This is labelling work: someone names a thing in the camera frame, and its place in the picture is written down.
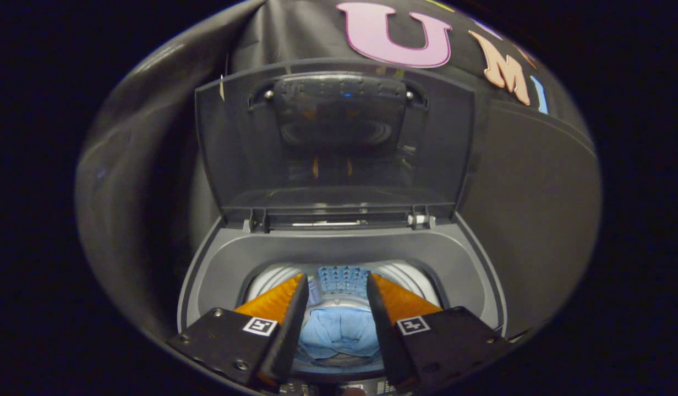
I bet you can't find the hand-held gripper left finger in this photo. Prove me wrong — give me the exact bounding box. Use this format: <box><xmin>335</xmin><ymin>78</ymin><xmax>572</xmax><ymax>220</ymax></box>
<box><xmin>166</xmin><ymin>273</ymin><xmax>310</xmax><ymax>392</ymax></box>

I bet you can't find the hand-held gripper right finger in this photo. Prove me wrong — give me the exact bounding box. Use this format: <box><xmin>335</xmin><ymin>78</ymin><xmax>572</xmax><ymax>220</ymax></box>
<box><xmin>367</xmin><ymin>272</ymin><xmax>513</xmax><ymax>394</ymax></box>

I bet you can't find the light blue shirt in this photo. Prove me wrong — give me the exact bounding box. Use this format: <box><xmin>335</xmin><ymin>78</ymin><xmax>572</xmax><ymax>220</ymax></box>
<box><xmin>298</xmin><ymin>307</ymin><xmax>381</xmax><ymax>361</ymax></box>

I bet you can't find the grey washing machine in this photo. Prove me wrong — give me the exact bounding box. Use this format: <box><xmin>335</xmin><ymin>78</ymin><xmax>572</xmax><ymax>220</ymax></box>
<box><xmin>177</xmin><ymin>212</ymin><xmax>507</xmax><ymax>396</ymax></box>

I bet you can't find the dark washing machine lid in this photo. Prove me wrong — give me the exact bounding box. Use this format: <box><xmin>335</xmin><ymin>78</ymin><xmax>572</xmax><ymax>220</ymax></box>
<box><xmin>195</xmin><ymin>58</ymin><xmax>476</xmax><ymax>232</ymax></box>

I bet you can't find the beige cabinet with grey top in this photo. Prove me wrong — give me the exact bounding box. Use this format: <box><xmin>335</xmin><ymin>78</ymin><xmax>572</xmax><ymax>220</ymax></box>
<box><xmin>460</xmin><ymin>99</ymin><xmax>598</xmax><ymax>337</ymax></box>

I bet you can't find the black backdrop cloth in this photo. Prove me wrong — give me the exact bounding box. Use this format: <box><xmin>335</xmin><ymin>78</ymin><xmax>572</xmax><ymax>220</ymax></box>
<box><xmin>75</xmin><ymin>0</ymin><xmax>593</xmax><ymax>331</ymax></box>

